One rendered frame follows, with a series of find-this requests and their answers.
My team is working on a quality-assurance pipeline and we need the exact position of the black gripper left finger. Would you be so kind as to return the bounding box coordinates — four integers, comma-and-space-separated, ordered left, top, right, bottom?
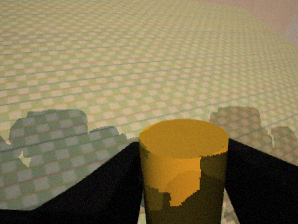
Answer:
0, 142, 143, 224

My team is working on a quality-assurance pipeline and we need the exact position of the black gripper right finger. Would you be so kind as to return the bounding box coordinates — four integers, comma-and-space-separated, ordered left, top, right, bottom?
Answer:
225, 138, 298, 224

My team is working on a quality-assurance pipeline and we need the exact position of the yellow cylinder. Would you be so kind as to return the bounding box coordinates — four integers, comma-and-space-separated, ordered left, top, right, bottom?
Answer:
138, 119, 229, 224

